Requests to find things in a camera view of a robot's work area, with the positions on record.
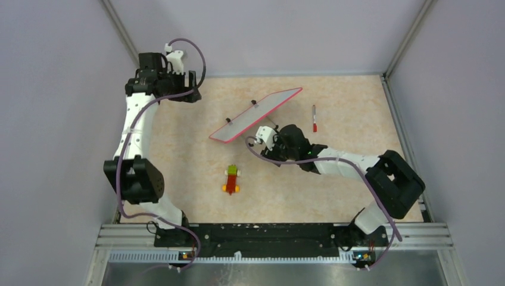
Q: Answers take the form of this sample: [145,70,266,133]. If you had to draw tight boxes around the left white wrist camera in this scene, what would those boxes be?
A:
[164,43,185,74]

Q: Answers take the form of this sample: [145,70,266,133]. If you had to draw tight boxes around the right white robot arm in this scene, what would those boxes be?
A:
[254,125,426,250]

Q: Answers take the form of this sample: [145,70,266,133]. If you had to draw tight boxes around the whiteboard wire stand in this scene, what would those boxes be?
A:
[225,100,279,129]

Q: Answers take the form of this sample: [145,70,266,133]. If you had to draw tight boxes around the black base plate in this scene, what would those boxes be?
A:
[154,223,388,258]

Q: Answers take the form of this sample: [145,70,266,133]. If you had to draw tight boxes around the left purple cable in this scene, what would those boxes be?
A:
[116,38,207,273]

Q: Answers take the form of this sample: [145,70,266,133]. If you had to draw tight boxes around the pink framed whiteboard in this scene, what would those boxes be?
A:
[209,87,303,144]

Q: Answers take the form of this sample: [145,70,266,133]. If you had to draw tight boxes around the aluminium frame rail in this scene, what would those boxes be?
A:
[95,222,454,250]

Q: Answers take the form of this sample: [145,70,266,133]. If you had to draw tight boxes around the red green toy car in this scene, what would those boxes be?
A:
[222,164,241,195]

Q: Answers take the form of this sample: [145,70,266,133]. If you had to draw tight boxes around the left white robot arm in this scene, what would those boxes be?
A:
[103,50,201,246]

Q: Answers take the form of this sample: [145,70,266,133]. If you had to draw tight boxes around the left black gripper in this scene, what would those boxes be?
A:
[159,67,201,103]

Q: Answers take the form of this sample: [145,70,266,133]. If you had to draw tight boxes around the red whiteboard marker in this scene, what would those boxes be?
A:
[311,105,317,133]

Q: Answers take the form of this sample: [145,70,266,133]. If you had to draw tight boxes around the white cable duct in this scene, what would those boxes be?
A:
[108,250,356,264]

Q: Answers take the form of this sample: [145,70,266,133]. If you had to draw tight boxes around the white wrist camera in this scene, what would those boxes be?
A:
[254,126,277,151]
[164,43,185,74]

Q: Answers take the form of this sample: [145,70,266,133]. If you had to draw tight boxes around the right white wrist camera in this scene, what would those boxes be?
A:
[254,126,277,151]

